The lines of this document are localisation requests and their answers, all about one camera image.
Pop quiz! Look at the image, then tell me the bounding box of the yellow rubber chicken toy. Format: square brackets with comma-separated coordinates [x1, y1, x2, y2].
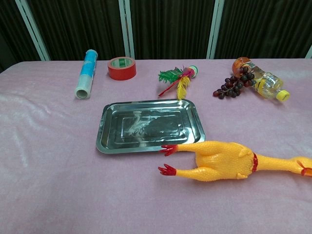
[157, 140, 312, 182]

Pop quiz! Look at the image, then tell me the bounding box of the rectangular stainless steel tray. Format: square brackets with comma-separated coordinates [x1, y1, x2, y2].
[96, 98, 206, 155]

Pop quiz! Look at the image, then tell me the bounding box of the colourful feather shuttlecock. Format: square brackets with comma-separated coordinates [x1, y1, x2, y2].
[158, 64, 198, 100]

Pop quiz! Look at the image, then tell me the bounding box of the red adhesive tape roll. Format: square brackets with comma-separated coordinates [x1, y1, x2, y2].
[107, 57, 137, 81]

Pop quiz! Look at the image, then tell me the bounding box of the dark purple grape bunch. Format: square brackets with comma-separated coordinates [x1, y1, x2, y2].
[213, 67, 255, 100]

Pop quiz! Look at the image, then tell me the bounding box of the blue cling film roll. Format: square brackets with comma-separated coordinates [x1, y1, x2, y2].
[74, 49, 98, 100]

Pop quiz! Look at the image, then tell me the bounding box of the black pleated screen panel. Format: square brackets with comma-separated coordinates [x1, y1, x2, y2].
[0, 0, 42, 74]
[24, 0, 127, 61]
[129, 0, 216, 60]
[214, 0, 312, 59]

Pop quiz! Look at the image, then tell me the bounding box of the clear bottle with yellow cap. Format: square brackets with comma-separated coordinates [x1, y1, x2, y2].
[232, 57, 291, 102]

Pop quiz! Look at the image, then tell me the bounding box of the pink plush tablecloth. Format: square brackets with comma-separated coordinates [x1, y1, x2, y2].
[0, 58, 312, 234]

